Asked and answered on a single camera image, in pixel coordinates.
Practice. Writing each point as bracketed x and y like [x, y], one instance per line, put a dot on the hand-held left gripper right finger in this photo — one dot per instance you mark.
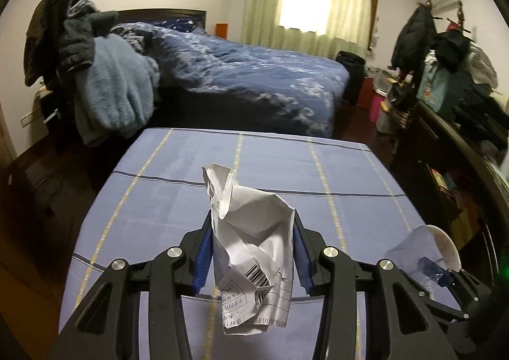
[301, 260]

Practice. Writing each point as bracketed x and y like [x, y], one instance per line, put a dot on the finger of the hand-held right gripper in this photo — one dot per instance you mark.
[465, 284]
[449, 310]

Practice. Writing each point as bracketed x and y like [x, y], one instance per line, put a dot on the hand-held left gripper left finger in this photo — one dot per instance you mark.
[202, 260]

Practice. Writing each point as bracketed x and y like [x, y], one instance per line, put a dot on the white printed paper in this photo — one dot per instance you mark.
[246, 224]

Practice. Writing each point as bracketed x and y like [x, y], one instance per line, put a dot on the blue plaid tablecloth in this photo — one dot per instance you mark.
[159, 205]

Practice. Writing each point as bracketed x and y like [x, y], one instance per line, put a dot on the dark wooden dresser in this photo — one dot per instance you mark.
[437, 133]

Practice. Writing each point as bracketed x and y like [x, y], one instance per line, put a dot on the pile of black clothes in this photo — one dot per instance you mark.
[481, 117]

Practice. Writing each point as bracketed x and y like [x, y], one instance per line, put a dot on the pink plastic bin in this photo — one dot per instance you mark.
[375, 109]

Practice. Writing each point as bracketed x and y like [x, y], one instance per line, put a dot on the red box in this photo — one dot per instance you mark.
[366, 93]

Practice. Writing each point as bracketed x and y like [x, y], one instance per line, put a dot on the bed with blue duvet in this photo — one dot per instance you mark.
[258, 73]

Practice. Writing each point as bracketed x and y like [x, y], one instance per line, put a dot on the black suitcase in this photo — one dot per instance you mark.
[350, 73]

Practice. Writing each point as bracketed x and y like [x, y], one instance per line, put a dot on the clear plastic storage box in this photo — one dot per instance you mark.
[382, 81]

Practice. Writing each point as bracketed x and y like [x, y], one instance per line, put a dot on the teal printed bag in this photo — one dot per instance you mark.
[435, 85]

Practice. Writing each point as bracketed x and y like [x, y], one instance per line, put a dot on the dark wooden nightstand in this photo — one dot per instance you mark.
[49, 105]

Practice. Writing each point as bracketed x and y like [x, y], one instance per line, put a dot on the white hanging garment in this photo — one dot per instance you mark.
[483, 65]

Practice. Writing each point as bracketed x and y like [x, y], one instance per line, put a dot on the orange box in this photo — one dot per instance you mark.
[221, 30]

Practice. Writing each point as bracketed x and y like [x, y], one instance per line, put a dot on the black hanging garment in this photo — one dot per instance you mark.
[453, 49]

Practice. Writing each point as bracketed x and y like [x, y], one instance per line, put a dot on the black hanging coat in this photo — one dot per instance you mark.
[413, 37]

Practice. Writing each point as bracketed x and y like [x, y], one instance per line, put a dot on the dark wooden headboard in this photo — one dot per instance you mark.
[167, 13]

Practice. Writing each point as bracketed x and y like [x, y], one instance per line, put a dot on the black puffer jacket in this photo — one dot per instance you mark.
[77, 41]

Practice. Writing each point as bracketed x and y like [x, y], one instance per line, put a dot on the pale green curtain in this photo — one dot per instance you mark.
[262, 6]

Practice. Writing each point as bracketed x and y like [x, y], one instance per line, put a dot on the dark fur-trimmed coat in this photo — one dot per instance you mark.
[43, 25]

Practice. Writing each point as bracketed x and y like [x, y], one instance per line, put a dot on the white wall switch plate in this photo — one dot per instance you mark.
[28, 120]

